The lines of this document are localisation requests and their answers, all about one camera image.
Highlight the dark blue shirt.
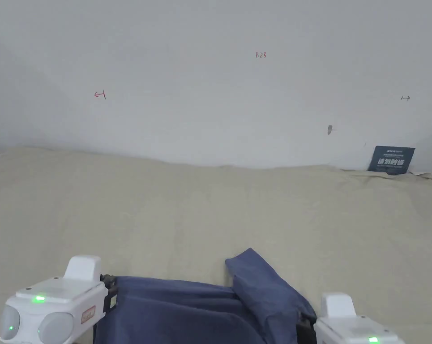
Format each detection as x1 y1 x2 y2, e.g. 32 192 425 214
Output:
93 247 317 344

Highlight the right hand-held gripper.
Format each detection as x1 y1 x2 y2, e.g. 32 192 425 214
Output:
296 292 406 344

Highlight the bed with beige sheet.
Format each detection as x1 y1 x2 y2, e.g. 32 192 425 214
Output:
0 146 432 344

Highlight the dark blue printed card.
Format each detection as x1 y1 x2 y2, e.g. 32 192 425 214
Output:
367 145 416 176

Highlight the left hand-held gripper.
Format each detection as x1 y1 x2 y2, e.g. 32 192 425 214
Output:
0 254 119 344

